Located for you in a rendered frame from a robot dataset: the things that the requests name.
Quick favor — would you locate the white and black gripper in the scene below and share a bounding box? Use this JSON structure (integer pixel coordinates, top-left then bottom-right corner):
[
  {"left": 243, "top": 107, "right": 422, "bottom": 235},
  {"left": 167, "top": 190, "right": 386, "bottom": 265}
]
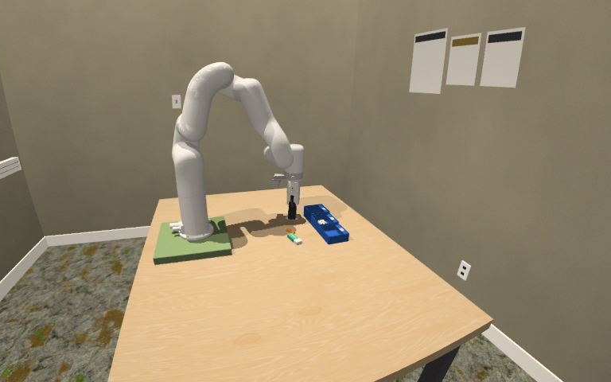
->
[{"left": 286, "top": 178, "right": 303, "bottom": 220}]

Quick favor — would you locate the green and grey eraser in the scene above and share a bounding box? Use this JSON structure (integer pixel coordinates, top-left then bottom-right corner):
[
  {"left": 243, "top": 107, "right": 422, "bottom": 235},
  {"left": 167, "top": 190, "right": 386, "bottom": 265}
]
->
[{"left": 287, "top": 233, "right": 302, "bottom": 245}]

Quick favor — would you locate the blue three-compartment bin rack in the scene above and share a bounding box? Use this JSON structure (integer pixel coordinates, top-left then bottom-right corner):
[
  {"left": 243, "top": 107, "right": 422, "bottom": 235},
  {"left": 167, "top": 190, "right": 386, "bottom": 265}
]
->
[{"left": 304, "top": 204, "right": 349, "bottom": 244}]

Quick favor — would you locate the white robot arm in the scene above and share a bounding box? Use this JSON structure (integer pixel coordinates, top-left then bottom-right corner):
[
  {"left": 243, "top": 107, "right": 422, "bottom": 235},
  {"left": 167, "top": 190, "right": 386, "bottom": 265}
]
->
[{"left": 170, "top": 62, "right": 304, "bottom": 240}]

